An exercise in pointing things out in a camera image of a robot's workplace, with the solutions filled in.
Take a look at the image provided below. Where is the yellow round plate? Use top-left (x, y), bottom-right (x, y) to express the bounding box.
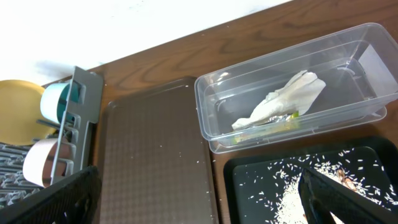
top-left (1, 80), bottom-right (56, 146)

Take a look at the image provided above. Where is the black rectangular bin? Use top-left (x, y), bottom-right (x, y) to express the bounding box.
top-left (224, 136), bottom-right (397, 223)

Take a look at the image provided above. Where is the green yellow snack wrapper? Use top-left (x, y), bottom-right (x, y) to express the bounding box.
top-left (232, 111), bottom-right (300, 144)

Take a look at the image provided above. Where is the clear plastic container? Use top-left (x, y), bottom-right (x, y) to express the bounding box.
top-left (195, 23), bottom-right (397, 154)

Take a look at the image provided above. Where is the pink bowl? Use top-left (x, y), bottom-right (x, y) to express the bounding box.
top-left (22, 138), bottom-right (58, 187)

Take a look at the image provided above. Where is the spilled rice food waste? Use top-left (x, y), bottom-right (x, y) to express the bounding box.
top-left (233, 147), bottom-right (397, 223)

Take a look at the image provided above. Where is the white tissue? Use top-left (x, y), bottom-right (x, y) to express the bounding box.
top-left (231, 70), bottom-right (326, 130)

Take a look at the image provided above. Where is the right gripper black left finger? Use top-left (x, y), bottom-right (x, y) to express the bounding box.
top-left (1, 166), bottom-right (102, 224)

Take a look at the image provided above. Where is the grey plastic dish rack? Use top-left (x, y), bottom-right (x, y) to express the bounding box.
top-left (1, 67), bottom-right (104, 208)

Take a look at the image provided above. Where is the light blue bowl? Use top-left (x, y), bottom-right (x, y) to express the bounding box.
top-left (40, 83), bottom-right (79, 124)

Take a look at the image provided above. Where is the dark brown serving tray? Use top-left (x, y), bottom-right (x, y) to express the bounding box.
top-left (96, 77), bottom-right (218, 223)

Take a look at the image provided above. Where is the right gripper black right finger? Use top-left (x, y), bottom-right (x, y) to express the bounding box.
top-left (298, 168), bottom-right (397, 224)

